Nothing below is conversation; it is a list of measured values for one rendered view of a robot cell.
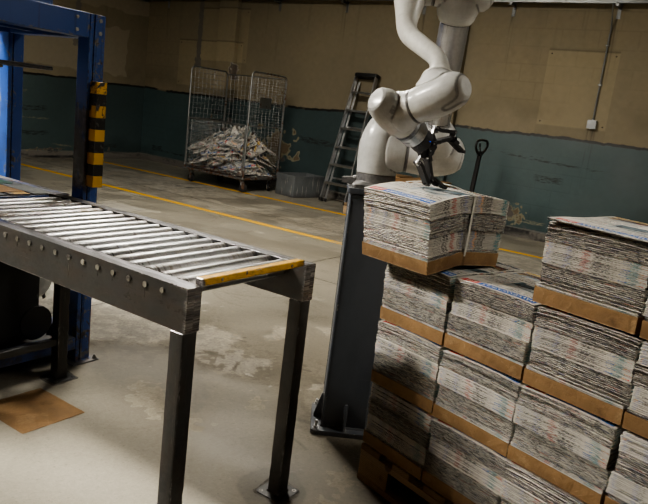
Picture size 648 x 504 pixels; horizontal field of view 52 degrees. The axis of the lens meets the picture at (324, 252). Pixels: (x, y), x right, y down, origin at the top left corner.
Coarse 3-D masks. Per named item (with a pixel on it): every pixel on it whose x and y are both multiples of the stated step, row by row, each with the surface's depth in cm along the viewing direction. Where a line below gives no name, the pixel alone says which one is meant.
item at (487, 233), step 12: (480, 204) 209; (492, 204) 213; (504, 204) 218; (480, 216) 211; (492, 216) 215; (504, 216) 219; (480, 228) 213; (492, 228) 217; (480, 240) 215; (492, 240) 219; (480, 252) 216; (492, 252) 220
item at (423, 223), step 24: (384, 192) 208; (408, 192) 207; (432, 192) 207; (384, 216) 211; (408, 216) 202; (432, 216) 195; (456, 216) 203; (384, 240) 213; (408, 240) 204; (432, 240) 199; (456, 240) 206
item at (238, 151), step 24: (192, 72) 985; (264, 72) 938; (216, 96) 1033; (216, 120) 963; (192, 144) 1004; (216, 144) 969; (240, 144) 957; (192, 168) 1001; (216, 168) 998; (240, 168) 955; (264, 168) 987
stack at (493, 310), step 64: (384, 320) 229; (448, 320) 205; (512, 320) 187; (576, 320) 171; (448, 384) 205; (512, 384) 187; (576, 384) 172; (640, 384) 159; (448, 448) 207; (576, 448) 172; (640, 448) 159
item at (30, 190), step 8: (0, 176) 312; (8, 184) 288; (16, 184) 290; (24, 184) 296; (32, 184) 300; (0, 192) 266; (8, 192) 268; (16, 192) 271; (24, 192) 273; (32, 192) 275; (40, 192) 278; (48, 192) 280; (56, 192) 287
